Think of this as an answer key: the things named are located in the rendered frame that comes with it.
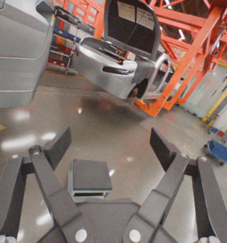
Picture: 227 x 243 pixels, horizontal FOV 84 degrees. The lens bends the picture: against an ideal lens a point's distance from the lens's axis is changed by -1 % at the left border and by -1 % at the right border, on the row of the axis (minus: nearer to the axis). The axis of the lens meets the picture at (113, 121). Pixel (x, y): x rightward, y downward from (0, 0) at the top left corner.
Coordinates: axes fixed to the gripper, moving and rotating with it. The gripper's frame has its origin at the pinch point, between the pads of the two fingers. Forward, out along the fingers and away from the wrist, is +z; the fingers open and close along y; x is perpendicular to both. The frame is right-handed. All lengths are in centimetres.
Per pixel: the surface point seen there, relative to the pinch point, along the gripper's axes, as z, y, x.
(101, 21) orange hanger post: 429, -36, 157
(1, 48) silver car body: 72, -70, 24
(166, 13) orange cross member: 325, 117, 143
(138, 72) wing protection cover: 246, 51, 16
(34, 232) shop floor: 47, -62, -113
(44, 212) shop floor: 63, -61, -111
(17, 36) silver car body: 77, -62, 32
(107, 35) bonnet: 377, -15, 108
